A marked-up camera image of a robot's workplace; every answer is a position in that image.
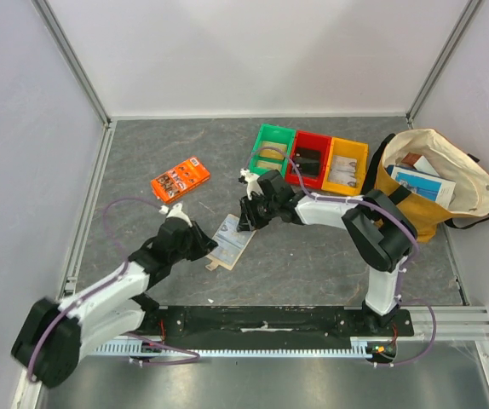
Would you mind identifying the green plastic bin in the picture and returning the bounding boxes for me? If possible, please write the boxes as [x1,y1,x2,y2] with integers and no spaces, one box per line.
[248,124,296,176]

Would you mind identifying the white slotted cable duct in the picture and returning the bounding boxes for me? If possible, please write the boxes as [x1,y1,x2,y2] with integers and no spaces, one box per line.
[89,337,371,359]

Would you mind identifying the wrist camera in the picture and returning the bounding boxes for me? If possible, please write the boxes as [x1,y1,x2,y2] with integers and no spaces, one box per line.
[158,203,193,227]
[239,169,263,200]

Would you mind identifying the brown box in bag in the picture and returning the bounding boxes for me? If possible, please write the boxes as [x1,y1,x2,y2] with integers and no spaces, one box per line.
[400,153,422,168]

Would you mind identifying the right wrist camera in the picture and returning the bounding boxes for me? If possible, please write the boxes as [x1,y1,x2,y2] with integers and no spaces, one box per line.
[239,169,263,200]

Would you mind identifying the blue white box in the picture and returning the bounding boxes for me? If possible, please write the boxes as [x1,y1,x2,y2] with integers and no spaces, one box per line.
[387,165,456,208]

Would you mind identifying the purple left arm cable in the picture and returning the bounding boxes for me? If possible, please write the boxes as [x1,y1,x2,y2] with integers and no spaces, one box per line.
[26,197,201,384]

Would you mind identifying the gold card in green bin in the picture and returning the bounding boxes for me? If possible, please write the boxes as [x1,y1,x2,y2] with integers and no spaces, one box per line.
[258,141,287,161]

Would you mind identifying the orange snack box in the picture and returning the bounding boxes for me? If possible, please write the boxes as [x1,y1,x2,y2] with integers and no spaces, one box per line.
[150,157,210,205]

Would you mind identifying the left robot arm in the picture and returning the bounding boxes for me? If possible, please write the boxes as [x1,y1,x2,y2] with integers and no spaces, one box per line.
[11,216,218,388]

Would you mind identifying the yellow plastic bin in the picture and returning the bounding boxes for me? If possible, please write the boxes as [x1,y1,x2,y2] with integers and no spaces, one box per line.
[321,137,369,196]

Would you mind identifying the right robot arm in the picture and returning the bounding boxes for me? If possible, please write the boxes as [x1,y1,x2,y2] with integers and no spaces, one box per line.
[237,169,417,336]

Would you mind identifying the beige card holder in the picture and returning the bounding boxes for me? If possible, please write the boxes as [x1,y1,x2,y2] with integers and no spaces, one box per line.
[204,212,257,271]

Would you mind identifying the black card in red bin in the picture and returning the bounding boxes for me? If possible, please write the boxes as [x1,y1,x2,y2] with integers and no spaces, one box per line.
[295,147,321,162]

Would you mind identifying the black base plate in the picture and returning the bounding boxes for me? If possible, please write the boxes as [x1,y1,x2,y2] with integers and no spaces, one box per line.
[124,306,414,348]

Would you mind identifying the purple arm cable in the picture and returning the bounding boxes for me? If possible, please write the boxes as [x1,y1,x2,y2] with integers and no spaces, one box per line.
[26,197,201,384]
[244,146,437,368]

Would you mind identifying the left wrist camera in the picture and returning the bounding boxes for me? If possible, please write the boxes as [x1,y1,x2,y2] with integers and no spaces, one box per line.
[158,203,193,227]

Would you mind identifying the white vip card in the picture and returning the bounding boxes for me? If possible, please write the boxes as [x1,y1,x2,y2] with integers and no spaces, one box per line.
[331,156,358,173]
[328,170,357,187]

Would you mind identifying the yellow canvas tote bag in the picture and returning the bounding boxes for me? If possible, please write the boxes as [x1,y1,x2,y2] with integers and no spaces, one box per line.
[361,129,489,243]

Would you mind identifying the red plastic bin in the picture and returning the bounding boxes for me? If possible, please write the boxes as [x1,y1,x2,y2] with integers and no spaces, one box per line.
[290,130,332,190]

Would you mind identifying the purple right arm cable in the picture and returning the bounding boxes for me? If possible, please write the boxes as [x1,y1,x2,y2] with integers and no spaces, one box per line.
[244,146,437,368]

